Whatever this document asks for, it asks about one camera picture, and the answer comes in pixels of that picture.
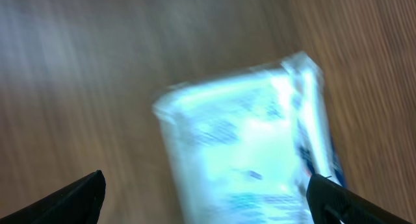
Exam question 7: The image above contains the white pouch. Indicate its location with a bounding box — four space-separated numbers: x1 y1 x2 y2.
153 52 346 223

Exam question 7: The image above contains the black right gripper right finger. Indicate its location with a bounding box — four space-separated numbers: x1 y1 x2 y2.
306 174 410 224

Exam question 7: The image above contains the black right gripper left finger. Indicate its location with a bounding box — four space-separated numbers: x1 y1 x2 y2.
1 170 106 224

